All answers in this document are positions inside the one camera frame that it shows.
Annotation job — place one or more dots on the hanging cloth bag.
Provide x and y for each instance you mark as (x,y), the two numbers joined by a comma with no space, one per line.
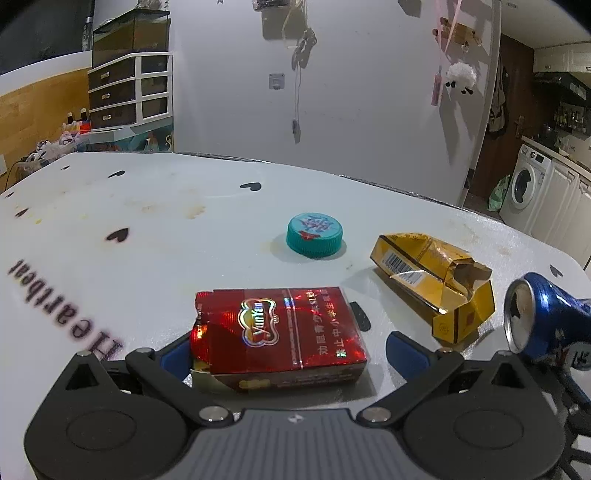
(497,106)

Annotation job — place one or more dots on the pile of small toys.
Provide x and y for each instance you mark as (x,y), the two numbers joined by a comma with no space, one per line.
(51,150)

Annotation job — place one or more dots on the torn yellow cigarette pack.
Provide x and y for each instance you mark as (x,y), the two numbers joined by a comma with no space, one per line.
(415,258)

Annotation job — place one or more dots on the red cigarette pack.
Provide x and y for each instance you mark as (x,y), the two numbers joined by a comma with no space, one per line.
(286,332)

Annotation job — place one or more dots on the wooden wall hook rack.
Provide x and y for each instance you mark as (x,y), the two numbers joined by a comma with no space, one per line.
(459,32)

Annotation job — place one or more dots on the white wall cabinets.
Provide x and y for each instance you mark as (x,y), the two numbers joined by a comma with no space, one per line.
(563,57)

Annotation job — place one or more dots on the white heart print table cover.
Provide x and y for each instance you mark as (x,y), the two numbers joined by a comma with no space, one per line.
(138,207)

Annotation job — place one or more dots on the teal patterned box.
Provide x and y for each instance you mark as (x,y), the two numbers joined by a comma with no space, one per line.
(134,141)

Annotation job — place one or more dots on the hanging dark charm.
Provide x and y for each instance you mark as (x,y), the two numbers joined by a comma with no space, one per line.
(304,44)

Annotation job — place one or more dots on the white panelled floor cabinets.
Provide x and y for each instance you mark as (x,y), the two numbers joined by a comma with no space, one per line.
(570,207)

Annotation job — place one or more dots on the blue drink can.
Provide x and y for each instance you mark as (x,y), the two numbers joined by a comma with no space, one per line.
(549,300)

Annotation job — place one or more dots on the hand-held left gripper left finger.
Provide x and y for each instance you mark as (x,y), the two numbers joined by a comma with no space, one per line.
(178,360)

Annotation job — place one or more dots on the row of bottles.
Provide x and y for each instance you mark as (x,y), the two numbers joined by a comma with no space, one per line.
(570,121)

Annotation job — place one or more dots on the teal bottle cap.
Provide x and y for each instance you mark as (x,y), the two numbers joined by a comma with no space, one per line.
(314,230)

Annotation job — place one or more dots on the white sheep plush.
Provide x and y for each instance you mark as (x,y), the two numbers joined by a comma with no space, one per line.
(461,76)

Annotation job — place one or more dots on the white drawer unit dark drawers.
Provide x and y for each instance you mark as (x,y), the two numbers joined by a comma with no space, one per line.
(113,94)

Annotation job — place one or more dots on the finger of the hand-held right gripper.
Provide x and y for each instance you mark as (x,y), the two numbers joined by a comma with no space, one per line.
(571,387)

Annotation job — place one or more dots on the brown wooden door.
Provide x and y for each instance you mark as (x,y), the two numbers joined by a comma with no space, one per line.
(515,87)

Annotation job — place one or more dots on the glass fish tank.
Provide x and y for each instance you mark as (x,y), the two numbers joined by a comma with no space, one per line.
(129,37)

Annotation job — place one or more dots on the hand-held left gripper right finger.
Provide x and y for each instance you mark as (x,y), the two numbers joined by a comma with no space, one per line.
(406,351)

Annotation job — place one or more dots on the grey wall socket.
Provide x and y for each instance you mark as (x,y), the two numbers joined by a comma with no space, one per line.
(276,81)

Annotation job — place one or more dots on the pink hanging tag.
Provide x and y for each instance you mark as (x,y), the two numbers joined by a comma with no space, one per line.
(437,87)

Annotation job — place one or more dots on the green plastic bag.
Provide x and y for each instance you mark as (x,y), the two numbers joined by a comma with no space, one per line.
(499,194)

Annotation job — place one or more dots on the white washing machine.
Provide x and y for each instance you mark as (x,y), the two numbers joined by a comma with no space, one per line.
(526,184)

